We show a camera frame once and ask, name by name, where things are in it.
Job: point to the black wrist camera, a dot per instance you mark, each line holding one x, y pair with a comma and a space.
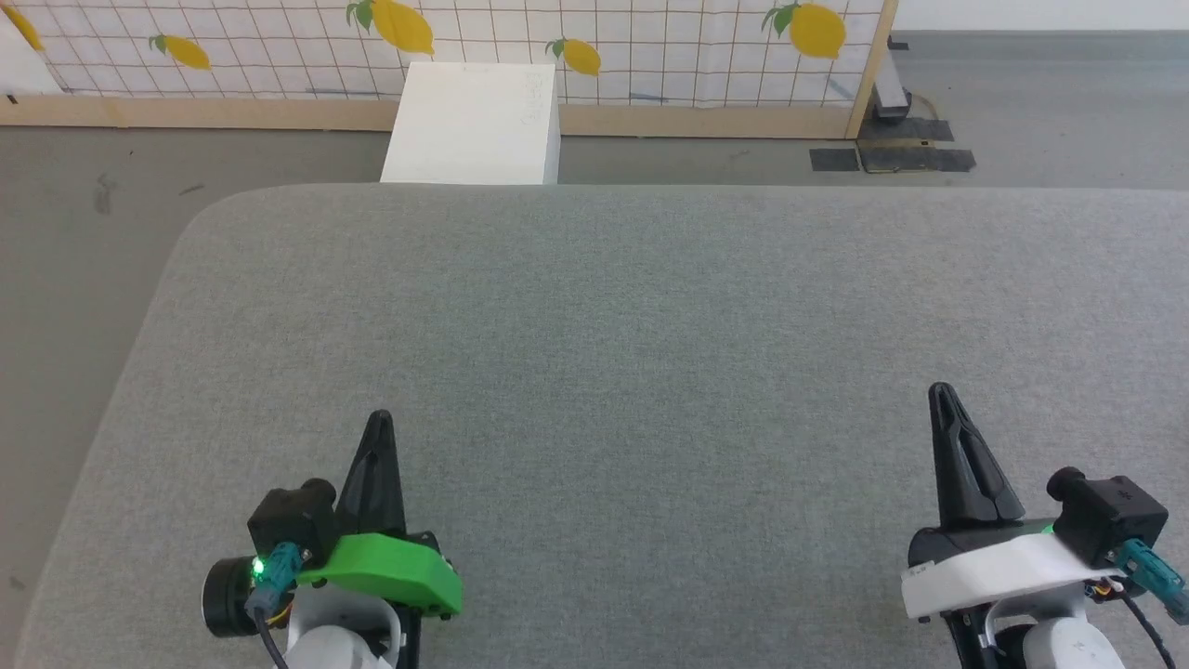
1110, 516
293, 520

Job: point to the grey fabric covered table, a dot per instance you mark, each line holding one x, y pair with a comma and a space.
650, 372

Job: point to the lemon pattern grid panel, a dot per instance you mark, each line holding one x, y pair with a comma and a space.
186, 113

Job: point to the teal camera connector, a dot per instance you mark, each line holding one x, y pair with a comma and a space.
277, 576
1152, 569

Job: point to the teal left camera connector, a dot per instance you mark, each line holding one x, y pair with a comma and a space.
277, 576

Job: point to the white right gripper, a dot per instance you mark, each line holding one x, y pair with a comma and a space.
994, 576

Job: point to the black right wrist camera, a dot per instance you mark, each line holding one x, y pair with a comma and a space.
1110, 516

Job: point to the long black floor tape patch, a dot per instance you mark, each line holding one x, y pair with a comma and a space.
892, 160

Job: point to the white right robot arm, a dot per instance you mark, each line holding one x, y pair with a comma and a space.
1068, 646

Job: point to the grey metal stand foot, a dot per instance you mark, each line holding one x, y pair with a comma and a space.
890, 88

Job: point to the black cylindrical left wrist motor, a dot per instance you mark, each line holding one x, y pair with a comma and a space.
228, 599

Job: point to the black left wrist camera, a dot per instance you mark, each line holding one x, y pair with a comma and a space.
293, 520

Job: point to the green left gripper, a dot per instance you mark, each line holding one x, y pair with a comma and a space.
390, 571

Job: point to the white foam box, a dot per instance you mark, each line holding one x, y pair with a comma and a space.
474, 121

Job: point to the short black floor tape patch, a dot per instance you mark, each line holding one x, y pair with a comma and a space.
906, 129

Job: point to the teal right camera connector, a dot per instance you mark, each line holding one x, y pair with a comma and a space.
1152, 569

